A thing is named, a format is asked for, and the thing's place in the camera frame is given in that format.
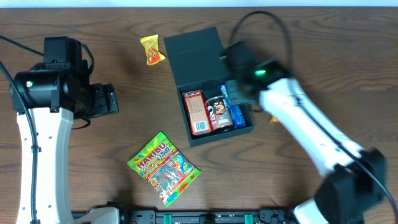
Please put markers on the green Haribo candy bag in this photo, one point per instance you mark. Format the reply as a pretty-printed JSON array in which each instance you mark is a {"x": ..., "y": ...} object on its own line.
[{"x": 162, "y": 165}]

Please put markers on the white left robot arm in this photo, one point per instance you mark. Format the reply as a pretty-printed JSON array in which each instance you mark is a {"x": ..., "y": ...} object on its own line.
[{"x": 47, "y": 103}]

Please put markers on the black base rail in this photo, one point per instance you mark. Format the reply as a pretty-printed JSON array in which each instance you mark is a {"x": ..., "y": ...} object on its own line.
[{"x": 151, "y": 215}]

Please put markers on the dark snack can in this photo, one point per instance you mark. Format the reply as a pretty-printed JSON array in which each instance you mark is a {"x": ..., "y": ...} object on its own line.
[{"x": 218, "y": 111}]

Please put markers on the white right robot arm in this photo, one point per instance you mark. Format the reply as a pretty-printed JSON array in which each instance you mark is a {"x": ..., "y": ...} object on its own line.
[{"x": 354, "y": 178}]

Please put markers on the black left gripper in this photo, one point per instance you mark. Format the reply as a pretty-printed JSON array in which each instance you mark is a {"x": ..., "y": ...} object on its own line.
[{"x": 106, "y": 99}]

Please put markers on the red cardboard carton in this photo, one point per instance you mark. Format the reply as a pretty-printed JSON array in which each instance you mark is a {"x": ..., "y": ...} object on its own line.
[{"x": 197, "y": 113}]

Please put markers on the yellow orange snack packet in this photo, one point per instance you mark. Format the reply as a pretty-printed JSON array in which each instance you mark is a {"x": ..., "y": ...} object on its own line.
[{"x": 274, "y": 120}]

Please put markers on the blue cookie pack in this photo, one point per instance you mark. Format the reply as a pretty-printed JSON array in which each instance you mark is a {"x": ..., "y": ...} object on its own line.
[{"x": 235, "y": 111}]

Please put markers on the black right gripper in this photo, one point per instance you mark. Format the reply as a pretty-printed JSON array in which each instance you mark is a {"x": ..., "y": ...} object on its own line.
[{"x": 237, "y": 98}]

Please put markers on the yellow red snack packet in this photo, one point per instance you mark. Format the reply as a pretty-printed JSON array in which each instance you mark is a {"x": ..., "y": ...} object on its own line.
[{"x": 151, "y": 47}]

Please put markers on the black open gift box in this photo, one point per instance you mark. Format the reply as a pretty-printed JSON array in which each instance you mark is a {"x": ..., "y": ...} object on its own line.
[{"x": 196, "y": 65}]

